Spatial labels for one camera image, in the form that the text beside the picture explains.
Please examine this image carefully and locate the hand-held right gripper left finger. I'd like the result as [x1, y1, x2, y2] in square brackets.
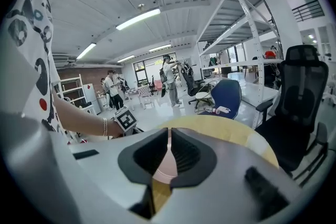
[118, 127, 169, 220]

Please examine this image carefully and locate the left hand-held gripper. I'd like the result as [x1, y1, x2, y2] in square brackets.
[113, 106, 145, 137]

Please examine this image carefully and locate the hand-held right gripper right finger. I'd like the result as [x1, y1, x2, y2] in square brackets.
[170, 128, 218, 189]

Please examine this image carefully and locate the pink plate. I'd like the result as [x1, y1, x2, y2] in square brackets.
[152, 135, 180, 187]

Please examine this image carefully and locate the person's left forearm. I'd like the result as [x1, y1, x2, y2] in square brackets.
[51, 88, 124, 138]

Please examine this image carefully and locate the small white checked table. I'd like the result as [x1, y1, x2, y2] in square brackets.
[127, 86, 156, 110]

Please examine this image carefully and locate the white fridge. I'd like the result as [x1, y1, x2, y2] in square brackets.
[83, 83, 102, 115]

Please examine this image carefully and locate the long ceiling light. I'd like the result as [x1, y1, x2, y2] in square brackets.
[148, 44, 172, 53]
[116, 55, 135, 63]
[76, 42, 98, 60]
[115, 8, 162, 31]

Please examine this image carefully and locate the small white metal shelf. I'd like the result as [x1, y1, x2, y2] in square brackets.
[52, 73, 88, 106]

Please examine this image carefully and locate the round cream stool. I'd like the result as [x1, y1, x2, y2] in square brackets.
[194, 91, 211, 114]

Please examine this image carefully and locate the blue chair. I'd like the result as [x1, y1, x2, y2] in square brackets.
[198, 79, 243, 120]

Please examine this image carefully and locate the black swivel chair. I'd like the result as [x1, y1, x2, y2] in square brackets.
[179, 63, 206, 106]

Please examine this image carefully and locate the black mesh office chair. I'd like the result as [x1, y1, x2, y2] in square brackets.
[255, 44, 330, 187]

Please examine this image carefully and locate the white patterned shirt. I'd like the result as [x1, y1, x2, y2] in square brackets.
[2, 0, 69, 140]

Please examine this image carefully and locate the tall white metal shelving rack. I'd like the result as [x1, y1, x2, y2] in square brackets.
[196, 0, 285, 130]

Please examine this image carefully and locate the black railing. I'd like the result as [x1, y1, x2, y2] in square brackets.
[291, 0, 324, 23]

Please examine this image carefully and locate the wall air conditioner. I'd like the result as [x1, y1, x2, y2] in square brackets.
[52, 53, 77, 67]

